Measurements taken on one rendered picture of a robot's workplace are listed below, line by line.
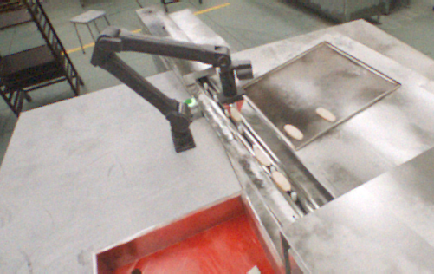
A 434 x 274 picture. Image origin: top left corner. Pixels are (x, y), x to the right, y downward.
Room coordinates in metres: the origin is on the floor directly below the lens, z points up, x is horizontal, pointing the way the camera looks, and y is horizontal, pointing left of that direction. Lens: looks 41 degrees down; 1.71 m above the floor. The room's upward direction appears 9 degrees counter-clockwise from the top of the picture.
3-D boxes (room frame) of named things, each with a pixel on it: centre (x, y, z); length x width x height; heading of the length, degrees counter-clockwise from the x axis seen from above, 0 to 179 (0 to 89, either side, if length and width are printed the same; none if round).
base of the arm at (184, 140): (1.09, 0.33, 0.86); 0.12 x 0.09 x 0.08; 15
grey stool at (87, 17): (4.29, 1.92, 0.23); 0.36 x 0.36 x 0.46; 56
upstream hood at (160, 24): (2.09, 0.50, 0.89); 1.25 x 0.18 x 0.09; 22
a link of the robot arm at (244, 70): (1.10, 0.05, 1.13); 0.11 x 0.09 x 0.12; 91
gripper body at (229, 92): (1.10, 0.09, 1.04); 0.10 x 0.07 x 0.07; 112
